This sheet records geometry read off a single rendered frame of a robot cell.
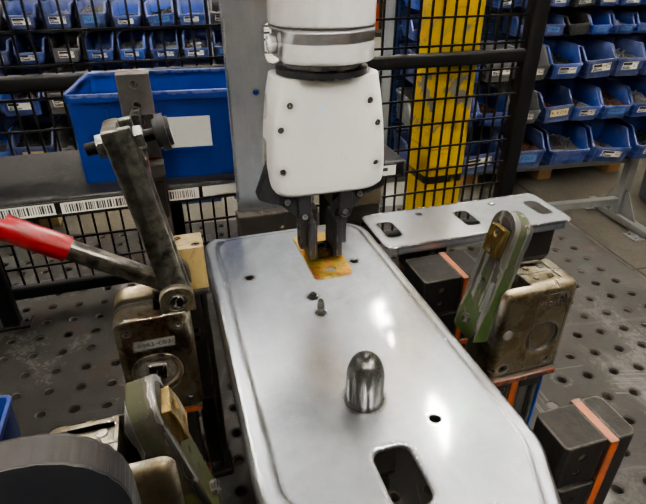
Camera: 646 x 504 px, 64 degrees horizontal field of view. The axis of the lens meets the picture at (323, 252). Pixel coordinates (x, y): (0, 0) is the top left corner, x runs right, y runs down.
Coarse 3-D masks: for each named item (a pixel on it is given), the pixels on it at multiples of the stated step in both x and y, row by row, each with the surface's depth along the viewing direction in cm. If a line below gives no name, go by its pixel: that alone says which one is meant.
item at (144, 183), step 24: (120, 120) 40; (96, 144) 39; (120, 144) 38; (144, 144) 40; (168, 144) 40; (120, 168) 39; (144, 168) 40; (144, 192) 40; (144, 216) 41; (144, 240) 42; (168, 240) 43; (168, 264) 44
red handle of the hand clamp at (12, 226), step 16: (0, 224) 40; (16, 224) 40; (32, 224) 41; (0, 240) 40; (16, 240) 40; (32, 240) 40; (48, 240) 41; (64, 240) 42; (48, 256) 42; (64, 256) 42; (80, 256) 42; (96, 256) 43; (112, 256) 44; (112, 272) 44; (128, 272) 44; (144, 272) 45
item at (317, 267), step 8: (320, 232) 54; (296, 240) 53; (320, 240) 53; (320, 248) 49; (328, 248) 49; (304, 256) 50; (320, 256) 50; (328, 256) 50; (336, 256) 50; (312, 264) 49; (320, 264) 49; (328, 264) 49; (336, 264) 49; (344, 264) 49; (312, 272) 47; (320, 272) 47; (328, 272) 47; (336, 272) 47; (344, 272) 47
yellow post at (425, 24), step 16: (448, 0) 101; (464, 0) 102; (432, 32) 106; (448, 32) 104; (480, 32) 106; (432, 48) 107; (448, 48) 105; (464, 48) 106; (416, 80) 116; (432, 80) 109; (464, 80) 110; (416, 96) 117; (432, 96) 111; (448, 96) 111; (416, 112) 118; (448, 112) 112; (416, 128) 120; (448, 128) 114; (464, 128) 116; (416, 144) 121; (432, 144) 115; (416, 160) 122; (432, 160) 117; (432, 176) 119; (448, 176) 121; (432, 192) 121; (448, 192) 123
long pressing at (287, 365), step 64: (256, 256) 64; (384, 256) 65; (256, 320) 53; (320, 320) 53; (384, 320) 53; (256, 384) 45; (320, 384) 45; (384, 384) 45; (448, 384) 45; (256, 448) 39; (320, 448) 39; (384, 448) 39; (448, 448) 39; (512, 448) 39
